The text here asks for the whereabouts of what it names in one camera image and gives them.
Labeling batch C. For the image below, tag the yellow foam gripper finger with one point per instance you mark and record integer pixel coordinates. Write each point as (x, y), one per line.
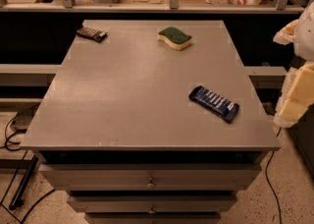
(297, 95)
(286, 34)

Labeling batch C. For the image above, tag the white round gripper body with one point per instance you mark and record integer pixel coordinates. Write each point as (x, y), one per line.
(305, 36)

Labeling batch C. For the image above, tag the brown chocolate rxbar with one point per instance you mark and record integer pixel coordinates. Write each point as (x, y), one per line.
(92, 34)

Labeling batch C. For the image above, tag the blue snack bar wrapper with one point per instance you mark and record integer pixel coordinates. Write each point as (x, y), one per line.
(215, 103)

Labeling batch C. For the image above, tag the green yellow sponge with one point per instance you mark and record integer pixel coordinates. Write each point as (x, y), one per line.
(175, 38)

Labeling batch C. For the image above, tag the top drawer knob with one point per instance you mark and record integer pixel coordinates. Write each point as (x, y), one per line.
(151, 184)

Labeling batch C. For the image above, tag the drawer knob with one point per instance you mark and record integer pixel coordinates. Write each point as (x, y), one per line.
(151, 184)
(152, 209)

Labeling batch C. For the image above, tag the grey drawer cabinet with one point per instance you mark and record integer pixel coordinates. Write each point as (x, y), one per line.
(118, 113)

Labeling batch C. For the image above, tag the grey power adapter box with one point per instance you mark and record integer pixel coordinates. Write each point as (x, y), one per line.
(23, 119)

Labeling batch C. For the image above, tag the black stand leg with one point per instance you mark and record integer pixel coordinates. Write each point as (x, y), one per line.
(28, 166)

